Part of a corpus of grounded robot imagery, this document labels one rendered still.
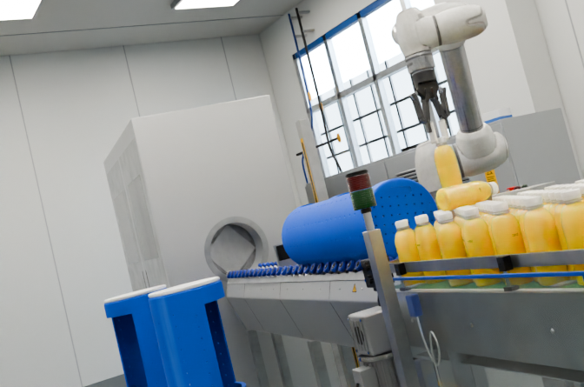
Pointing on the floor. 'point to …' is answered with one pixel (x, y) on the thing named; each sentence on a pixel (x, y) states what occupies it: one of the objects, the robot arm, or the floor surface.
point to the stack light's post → (390, 309)
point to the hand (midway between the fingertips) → (438, 131)
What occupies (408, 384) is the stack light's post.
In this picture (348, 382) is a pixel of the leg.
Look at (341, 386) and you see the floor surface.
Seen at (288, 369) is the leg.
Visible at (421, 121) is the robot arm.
